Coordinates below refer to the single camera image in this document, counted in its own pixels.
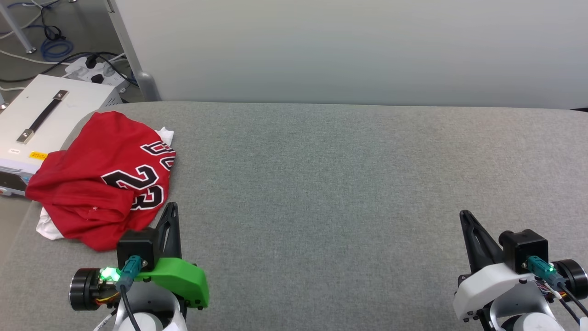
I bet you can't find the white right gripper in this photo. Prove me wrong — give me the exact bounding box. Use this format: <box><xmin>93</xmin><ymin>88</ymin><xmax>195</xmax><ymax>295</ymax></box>
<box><xmin>452</xmin><ymin>210</ymin><xmax>588</xmax><ymax>322</ymax></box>

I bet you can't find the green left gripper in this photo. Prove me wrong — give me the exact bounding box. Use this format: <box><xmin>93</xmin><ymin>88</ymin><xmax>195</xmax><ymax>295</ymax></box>
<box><xmin>69</xmin><ymin>202</ymin><xmax>210</xmax><ymax>311</ymax></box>

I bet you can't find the red and white basketball jersey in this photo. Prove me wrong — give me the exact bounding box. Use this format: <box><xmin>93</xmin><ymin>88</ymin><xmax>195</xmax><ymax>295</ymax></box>
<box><xmin>25</xmin><ymin>111</ymin><xmax>176</xmax><ymax>252</ymax></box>

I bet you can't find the white power strip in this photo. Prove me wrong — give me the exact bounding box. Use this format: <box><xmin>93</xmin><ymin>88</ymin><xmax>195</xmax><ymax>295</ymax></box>
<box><xmin>64</xmin><ymin>54</ymin><xmax>132</xmax><ymax>91</ymax></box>

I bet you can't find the grey metal table leg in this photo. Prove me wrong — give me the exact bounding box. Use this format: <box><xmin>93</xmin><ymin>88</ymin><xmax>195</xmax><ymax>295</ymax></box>
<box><xmin>0</xmin><ymin>0</ymin><xmax>37</xmax><ymax>54</ymax></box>

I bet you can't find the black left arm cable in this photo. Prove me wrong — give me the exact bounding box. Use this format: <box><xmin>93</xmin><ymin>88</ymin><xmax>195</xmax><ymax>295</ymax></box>
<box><xmin>115</xmin><ymin>256</ymin><xmax>144</xmax><ymax>331</ymax></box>

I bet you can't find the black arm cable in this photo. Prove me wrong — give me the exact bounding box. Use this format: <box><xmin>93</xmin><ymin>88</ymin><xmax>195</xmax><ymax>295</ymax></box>
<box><xmin>115</xmin><ymin>256</ymin><xmax>144</xmax><ymax>331</ymax></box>
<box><xmin>526</xmin><ymin>256</ymin><xmax>588</xmax><ymax>325</ymax></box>

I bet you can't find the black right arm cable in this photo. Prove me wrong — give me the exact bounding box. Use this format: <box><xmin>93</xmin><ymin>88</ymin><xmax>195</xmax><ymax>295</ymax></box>
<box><xmin>526</xmin><ymin>256</ymin><xmax>588</xmax><ymax>325</ymax></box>

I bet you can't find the white equipment box black handle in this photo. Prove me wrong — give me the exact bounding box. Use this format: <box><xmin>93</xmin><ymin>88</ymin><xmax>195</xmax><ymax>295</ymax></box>
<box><xmin>0</xmin><ymin>74</ymin><xmax>124</xmax><ymax>198</ymax></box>

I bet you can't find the grey metal partition post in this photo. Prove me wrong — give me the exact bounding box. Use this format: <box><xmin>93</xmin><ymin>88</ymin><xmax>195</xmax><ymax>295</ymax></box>
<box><xmin>106</xmin><ymin>0</ymin><xmax>162</xmax><ymax>102</ymax></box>

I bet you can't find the blue coiled cable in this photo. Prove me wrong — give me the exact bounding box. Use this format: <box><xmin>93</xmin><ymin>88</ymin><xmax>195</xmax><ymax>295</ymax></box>
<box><xmin>40</xmin><ymin>38</ymin><xmax>74</xmax><ymax>62</ymax></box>

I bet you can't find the black looped floor cable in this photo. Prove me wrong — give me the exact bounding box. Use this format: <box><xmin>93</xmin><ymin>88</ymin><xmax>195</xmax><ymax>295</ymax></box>
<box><xmin>40</xmin><ymin>5</ymin><xmax>63</xmax><ymax>43</ymax></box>

